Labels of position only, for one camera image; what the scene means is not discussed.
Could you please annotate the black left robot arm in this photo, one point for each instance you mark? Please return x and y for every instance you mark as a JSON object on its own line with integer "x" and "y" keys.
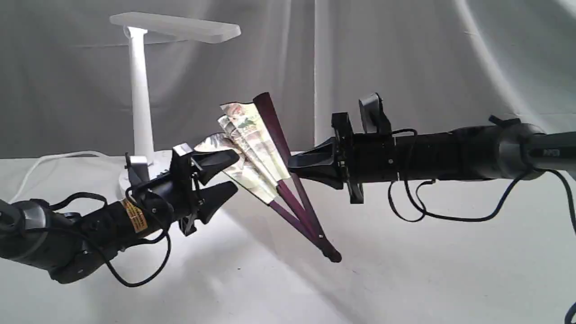
{"x": 73, "y": 238}

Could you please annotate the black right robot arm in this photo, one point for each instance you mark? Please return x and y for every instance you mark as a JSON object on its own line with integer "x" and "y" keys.
{"x": 504, "y": 149}

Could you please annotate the painted paper folding fan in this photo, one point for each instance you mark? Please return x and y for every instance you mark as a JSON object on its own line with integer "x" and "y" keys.
{"x": 252, "y": 130}

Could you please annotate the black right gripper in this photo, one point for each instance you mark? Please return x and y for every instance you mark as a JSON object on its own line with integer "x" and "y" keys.
{"x": 351, "y": 158}

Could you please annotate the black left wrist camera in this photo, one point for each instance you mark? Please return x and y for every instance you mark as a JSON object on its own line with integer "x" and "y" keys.
{"x": 137, "y": 169}

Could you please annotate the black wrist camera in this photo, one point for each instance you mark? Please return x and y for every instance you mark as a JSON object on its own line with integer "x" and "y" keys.
{"x": 373, "y": 114}
{"x": 137, "y": 169}

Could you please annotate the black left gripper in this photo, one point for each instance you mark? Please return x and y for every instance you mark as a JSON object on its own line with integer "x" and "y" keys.
{"x": 174, "y": 195}

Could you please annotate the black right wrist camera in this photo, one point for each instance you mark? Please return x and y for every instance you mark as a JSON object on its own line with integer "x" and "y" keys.
{"x": 373, "y": 114}

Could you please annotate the grey backdrop curtain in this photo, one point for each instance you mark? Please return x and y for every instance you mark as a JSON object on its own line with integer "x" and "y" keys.
{"x": 437, "y": 64}

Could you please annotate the white desk lamp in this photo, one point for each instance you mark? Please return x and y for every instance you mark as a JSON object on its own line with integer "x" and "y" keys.
{"x": 135, "y": 26}

